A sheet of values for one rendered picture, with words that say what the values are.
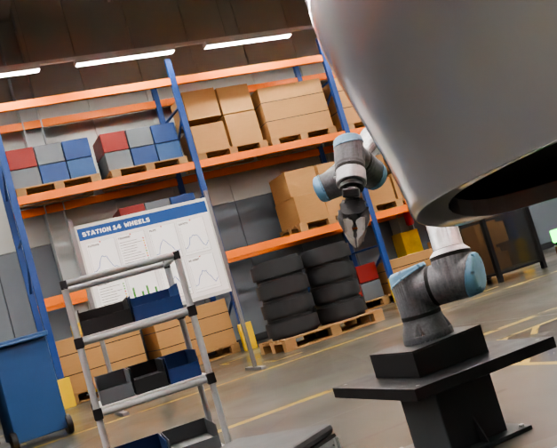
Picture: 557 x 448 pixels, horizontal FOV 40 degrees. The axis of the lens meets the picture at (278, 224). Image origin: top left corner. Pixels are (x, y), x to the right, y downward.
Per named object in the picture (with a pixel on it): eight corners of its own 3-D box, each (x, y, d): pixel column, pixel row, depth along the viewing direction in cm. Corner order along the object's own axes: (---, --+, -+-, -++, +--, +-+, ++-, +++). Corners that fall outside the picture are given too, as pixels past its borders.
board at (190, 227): (123, 416, 703) (69, 216, 720) (114, 414, 749) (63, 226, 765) (266, 368, 764) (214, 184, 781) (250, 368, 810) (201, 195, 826)
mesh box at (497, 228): (499, 283, 985) (477, 212, 993) (443, 293, 1101) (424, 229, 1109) (549, 267, 1021) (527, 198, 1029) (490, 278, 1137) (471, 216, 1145)
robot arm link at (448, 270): (449, 304, 281) (395, 117, 296) (494, 292, 273) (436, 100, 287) (434, 306, 268) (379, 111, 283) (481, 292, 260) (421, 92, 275)
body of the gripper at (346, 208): (369, 228, 220) (366, 192, 226) (367, 213, 213) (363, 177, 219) (343, 230, 221) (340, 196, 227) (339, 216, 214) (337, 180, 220)
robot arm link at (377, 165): (358, 172, 246) (338, 156, 237) (389, 160, 240) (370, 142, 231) (360, 197, 242) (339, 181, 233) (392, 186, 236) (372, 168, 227)
